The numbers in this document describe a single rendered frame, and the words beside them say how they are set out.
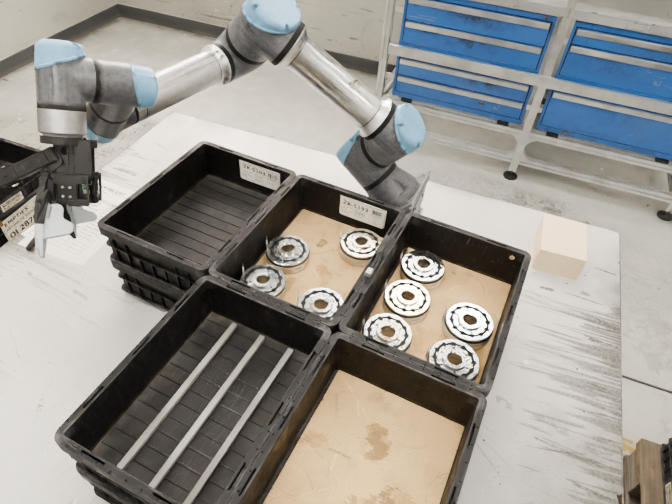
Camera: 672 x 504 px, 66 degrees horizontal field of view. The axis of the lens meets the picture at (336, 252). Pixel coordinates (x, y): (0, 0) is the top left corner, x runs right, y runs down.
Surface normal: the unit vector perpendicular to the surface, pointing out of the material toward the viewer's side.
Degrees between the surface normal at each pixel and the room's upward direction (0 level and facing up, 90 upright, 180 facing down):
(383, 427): 0
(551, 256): 90
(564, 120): 90
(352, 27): 90
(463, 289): 0
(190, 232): 0
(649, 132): 90
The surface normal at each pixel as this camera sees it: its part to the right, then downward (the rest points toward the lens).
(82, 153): 0.12, 0.24
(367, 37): -0.37, 0.64
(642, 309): 0.05, -0.71
